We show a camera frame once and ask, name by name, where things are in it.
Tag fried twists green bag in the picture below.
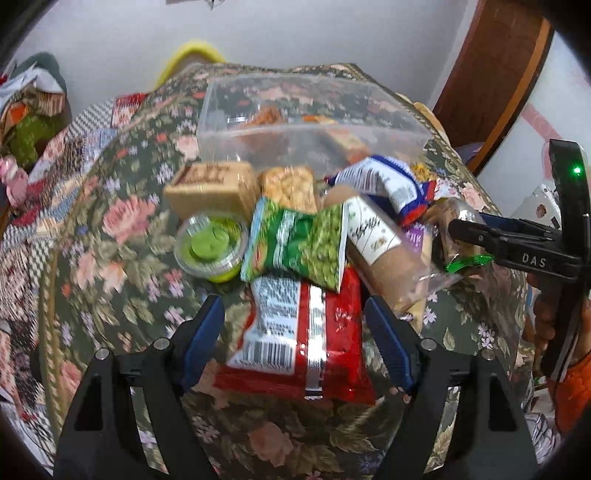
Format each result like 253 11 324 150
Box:
424 198 494 280

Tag orange snack pack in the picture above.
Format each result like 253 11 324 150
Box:
239 105 287 129

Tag yellow snack bag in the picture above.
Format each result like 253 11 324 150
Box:
410 162 438 183

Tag brown wooden door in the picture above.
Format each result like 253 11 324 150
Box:
434 1 554 175

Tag purple biscuit pack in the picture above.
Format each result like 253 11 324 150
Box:
406 222 433 334

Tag square cracker pack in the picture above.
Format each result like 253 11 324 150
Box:
163 161 260 222

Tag yellow foam bed rail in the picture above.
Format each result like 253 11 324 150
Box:
155 40 226 89

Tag pink plush toy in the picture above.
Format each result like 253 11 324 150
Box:
0 156 28 207

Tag clear plastic storage bin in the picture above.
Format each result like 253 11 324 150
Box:
197 74 433 177

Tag golden cracker pack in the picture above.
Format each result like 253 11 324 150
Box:
259 166 318 214

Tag green jelly cup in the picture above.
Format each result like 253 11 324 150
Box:
173 211 249 283

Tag operator right hand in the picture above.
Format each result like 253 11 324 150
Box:
527 273 590 365

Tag patchwork quilt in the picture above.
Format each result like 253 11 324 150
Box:
1 93 145 471

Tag green pea snack bag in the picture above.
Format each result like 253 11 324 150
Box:
240 197 348 292

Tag wafer biscuit pack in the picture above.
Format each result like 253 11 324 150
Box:
322 123 372 164

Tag pile of clothes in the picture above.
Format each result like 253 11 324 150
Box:
1 52 71 172

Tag beige fleece blanket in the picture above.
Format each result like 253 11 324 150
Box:
414 102 450 144

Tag long brown bread pack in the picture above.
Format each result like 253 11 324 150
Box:
322 185 461 315

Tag blue white snack bag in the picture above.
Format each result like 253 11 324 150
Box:
325 155 435 227

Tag red snack bag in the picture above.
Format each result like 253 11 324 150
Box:
214 266 375 405

